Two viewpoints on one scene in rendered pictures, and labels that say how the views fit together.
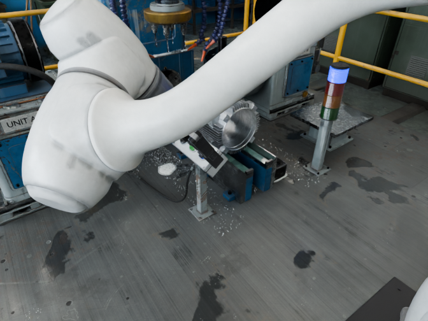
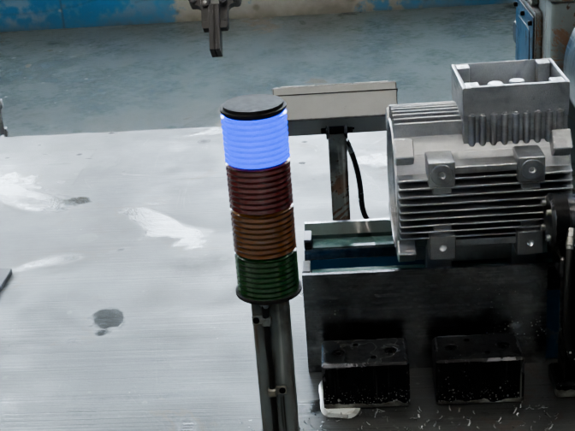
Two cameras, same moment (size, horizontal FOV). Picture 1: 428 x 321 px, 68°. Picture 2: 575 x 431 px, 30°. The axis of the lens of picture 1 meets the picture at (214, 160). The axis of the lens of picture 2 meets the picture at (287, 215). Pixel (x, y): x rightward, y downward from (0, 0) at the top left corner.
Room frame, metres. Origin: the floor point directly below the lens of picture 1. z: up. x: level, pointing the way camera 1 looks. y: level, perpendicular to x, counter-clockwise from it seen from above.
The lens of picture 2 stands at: (1.64, -1.10, 1.50)
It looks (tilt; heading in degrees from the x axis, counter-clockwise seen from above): 23 degrees down; 130
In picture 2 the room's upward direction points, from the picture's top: 4 degrees counter-clockwise
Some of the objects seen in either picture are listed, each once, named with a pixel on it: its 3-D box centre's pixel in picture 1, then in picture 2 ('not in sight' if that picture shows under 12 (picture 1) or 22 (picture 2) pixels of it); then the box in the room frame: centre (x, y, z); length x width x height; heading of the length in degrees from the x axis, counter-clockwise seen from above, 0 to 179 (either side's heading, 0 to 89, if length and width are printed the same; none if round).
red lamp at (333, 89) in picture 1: (335, 86); (259, 180); (1.03, -0.41, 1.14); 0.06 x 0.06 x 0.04
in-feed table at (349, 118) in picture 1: (328, 126); not in sight; (1.27, -0.52, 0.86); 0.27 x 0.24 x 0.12; 126
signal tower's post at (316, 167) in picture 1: (327, 121); (270, 309); (1.03, -0.41, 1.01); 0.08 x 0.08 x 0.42; 36
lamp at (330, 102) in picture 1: (332, 99); (263, 225); (1.03, -0.41, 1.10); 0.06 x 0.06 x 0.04
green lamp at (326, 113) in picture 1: (329, 111); (267, 268); (1.03, -0.41, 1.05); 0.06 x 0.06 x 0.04
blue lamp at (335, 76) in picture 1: (337, 73); (255, 134); (1.03, -0.41, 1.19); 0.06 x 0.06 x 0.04
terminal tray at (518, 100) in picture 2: not in sight; (507, 102); (1.07, 0.00, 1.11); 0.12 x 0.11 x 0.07; 38
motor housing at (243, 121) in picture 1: (221, 119); (474, 178); (1.04, -0.03, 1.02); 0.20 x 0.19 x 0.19; 38
